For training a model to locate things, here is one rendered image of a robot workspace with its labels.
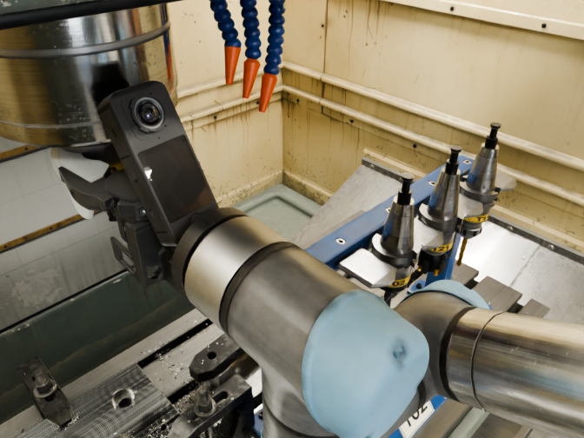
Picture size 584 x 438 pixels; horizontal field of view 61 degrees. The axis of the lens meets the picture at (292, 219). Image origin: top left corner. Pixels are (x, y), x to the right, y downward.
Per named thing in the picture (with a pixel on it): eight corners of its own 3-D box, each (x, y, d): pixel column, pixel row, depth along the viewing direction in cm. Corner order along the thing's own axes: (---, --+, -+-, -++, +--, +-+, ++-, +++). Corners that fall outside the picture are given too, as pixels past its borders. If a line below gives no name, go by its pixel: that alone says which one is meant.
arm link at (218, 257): (214, 274, 29) (311, 219, 33) (170, 238, 31) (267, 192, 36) (221, 357, 33) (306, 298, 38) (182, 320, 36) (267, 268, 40)
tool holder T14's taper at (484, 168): (470, 175, 80) (479, 136, 77) (498, 182, 78) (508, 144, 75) (461, 186, 77) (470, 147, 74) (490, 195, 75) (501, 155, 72)
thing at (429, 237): (450, 239, 69) (451, 235, 68) (428, 255, 66) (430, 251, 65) (408, 218, 73) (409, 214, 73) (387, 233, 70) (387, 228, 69)
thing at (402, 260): (396, 238, 70) (399, 224, 69) (427, 262, 66) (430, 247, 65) (361, 253, 67) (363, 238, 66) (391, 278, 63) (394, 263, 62)
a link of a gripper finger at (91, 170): (39, 207, 46) (107, 242, 42) (21, 150, 42) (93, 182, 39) (68, 192, 48) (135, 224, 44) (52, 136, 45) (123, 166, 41)
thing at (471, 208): (488, 209, 75) (490, 204, 75) (471, 222, 72) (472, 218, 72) (448, 191, 79) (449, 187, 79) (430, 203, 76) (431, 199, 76)
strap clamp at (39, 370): (91, 452, 75) (67, 390, 66) (70, 467, 73) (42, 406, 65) (56, 397, 83) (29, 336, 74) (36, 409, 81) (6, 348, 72)
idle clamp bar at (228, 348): (306, 317, 98) (306, 293, 94) (207, 402, 82) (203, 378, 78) (287, 306, 101) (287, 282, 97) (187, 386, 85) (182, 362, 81)
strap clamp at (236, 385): (255, 428, 79) (251, 367, 70) (185, 486, 71) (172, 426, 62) (242, 414, 80) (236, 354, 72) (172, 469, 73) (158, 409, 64)
